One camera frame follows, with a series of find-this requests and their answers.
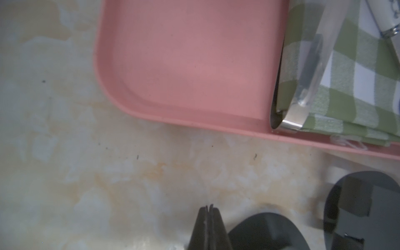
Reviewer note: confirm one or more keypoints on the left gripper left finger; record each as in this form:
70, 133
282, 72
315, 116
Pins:
200, 236

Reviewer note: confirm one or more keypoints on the dark green phone stand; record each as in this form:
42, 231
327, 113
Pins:
267, 231
362, 212

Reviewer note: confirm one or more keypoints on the pink tray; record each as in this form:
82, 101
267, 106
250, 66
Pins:
206, 64

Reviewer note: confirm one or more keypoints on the green checkered cloth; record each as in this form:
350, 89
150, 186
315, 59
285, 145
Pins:
359, 95

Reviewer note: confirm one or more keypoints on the white handled spoon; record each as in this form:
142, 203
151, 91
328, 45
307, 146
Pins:
387, 17

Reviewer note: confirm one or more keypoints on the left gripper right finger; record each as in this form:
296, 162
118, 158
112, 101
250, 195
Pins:
218, 238

